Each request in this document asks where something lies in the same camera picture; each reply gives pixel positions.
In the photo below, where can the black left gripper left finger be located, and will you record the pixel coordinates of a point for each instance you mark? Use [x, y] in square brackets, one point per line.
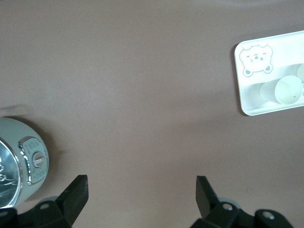
[71, 202]

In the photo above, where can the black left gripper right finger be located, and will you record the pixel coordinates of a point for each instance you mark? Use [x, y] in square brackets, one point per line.
[206, 204]

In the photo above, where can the white plastic cup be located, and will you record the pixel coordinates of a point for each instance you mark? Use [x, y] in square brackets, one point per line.
[301, 70]
[285, 91]

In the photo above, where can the white bear print tray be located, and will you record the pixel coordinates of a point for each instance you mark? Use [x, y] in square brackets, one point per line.
[285, 52]

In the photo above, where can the glass pot lid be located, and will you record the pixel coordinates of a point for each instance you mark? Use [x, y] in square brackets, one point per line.
[7, 171]

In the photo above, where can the green electric cooking pot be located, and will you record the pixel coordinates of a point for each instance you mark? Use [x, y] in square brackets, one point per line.
[21, 130]

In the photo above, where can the brown table cover mat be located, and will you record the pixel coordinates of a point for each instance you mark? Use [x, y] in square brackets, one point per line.
[142, 83]

